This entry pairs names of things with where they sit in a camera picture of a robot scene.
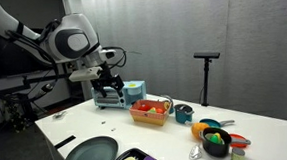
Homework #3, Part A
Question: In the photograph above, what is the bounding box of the brown woven toy box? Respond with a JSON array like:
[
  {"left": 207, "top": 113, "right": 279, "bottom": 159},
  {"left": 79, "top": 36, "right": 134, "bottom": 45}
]
[{"left": 128, "top": 97, "right": 173, "bottom": 129}]

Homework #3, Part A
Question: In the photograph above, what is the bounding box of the teal pan with grey handle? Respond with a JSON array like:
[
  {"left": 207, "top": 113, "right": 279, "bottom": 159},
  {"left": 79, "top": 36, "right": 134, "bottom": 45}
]
[{"left": 199, "top": 115, "right": 237, "bottom": 131}]

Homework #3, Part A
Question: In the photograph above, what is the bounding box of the black cooking pot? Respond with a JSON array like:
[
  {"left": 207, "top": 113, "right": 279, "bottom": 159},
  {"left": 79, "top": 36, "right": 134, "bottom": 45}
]
[{"left": 197, "top": 125, "right": 233, "bottom": 160}]

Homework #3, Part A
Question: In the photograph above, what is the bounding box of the small metal can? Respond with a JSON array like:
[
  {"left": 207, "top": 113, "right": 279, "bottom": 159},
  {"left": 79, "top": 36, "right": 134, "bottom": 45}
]
[{"left": 230, "top": 146, "right": 247, "bottom": 160}]

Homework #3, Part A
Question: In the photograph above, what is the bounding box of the teal toy pot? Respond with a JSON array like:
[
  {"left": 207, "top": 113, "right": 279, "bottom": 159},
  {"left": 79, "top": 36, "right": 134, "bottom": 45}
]
[{"left": 173, "top": 102, "right": 196, "bottom": 125}]

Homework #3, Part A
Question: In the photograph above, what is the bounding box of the green and yellow toy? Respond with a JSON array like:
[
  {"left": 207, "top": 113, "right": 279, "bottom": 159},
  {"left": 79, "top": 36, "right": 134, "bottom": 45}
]
[{"left": 205, "top": 131, "right": 226, "bottom": 146}]

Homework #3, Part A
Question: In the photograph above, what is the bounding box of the red toy tomato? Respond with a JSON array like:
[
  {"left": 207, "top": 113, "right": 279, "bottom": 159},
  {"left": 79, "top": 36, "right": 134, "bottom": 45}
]
[{"left": 137, "top": 104, "right": 151, "bottom": 112}]

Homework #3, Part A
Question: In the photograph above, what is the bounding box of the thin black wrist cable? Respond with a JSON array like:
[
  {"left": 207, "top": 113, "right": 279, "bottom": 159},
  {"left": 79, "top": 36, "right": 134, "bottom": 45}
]
[{"left": 100, "top": 45, "right": 129, "bottom": 71}]

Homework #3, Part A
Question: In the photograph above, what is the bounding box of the orange plush toy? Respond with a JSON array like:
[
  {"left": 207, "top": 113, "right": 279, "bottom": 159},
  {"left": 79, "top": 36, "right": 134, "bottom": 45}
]
[{"left": 190, "top": 121, "right": 211, "bottom": 141}]

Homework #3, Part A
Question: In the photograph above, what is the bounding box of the yellow toy fruit slice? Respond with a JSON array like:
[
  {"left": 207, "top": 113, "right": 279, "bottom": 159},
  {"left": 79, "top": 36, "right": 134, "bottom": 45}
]
[{"left": 163, "top": 100, "right": 171, "bottom": 112}]

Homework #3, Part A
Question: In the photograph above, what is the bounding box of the teal toy kettle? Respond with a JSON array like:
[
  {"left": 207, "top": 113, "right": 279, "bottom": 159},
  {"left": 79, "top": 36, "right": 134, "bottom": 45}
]
[{"left": 159, "top": 93, "right": 176, "bottom": 116}]

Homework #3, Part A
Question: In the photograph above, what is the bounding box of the dark green round plate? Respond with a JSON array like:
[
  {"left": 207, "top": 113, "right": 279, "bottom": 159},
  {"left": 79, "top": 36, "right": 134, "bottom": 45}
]
[{"left": 61, "top": 135, "right": 120, "bottom": 160}]

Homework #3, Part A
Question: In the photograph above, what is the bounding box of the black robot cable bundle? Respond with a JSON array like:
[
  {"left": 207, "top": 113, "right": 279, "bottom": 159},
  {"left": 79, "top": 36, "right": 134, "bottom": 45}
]
[{"left": 4, "top": 18, "right": 67, "bottom": 99}]

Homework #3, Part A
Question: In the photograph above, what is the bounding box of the black flat strip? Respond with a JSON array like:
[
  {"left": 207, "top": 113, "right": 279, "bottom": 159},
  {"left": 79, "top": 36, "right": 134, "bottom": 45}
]
[{"left": 53, "top": 134, "right": 78, "bottom": 151}]

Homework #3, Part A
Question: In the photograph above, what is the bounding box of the black monitor screen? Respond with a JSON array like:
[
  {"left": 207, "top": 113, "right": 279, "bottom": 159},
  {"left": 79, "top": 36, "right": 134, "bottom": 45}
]
[{"left": 0, "top": 21, "right": 59, "bottom": 81}]

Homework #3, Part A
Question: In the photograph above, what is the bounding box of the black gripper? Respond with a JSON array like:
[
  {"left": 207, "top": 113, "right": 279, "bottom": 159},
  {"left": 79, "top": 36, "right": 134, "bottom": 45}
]
[{"left": 89, "top": 62, "right": 125, "bottom": 99}]

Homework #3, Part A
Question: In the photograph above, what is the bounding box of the black rectangular tray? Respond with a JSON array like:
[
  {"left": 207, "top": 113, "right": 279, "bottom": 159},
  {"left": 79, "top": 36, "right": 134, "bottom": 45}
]
[{"left": 110, "top": 146, "right": 171, "bottom": 160}]

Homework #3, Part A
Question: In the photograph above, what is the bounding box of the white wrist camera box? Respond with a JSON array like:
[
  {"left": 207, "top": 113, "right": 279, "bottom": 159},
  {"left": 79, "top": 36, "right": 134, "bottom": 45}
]
[{"left": 68, "top": 66, "right": 103, "bottom": 84}]

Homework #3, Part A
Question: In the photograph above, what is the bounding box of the small silver clip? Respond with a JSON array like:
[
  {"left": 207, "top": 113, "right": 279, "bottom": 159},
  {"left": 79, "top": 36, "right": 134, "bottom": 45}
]
[{"left": 51, "top": 110, "right": 69, "bottom": 121}]

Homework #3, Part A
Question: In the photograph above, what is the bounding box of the blue toy toaster oven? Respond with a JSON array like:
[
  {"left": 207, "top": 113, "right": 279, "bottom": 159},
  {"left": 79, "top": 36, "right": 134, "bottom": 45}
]
[{"left": 91, "top": 79, "right": 148, "bottom": 111}]

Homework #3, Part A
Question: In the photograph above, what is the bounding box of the black camera on stand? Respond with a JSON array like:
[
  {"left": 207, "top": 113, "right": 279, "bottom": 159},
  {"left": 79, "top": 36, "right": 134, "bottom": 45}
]
[{"left": 193, "top": 50, "right": 224, "bottom": 108}]

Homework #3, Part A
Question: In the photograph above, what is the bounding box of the red pan with grey handle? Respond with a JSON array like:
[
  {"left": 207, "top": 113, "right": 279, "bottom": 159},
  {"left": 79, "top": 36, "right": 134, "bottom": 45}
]
[{"left": 228, "top": 132, "right": 252, "bottom": 150}]

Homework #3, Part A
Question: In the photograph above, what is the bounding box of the small green plant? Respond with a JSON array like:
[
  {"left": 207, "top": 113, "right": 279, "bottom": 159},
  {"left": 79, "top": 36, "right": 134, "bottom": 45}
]
[{"left": 2, "top": 95, "right": 30, "bottom": 135}]

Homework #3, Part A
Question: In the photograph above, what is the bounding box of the black metal rack frame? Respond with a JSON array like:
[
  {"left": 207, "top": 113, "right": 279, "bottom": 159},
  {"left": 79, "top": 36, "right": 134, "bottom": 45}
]
[{"left": 0, "top": 71, "right": 87, "bottom": 127}]

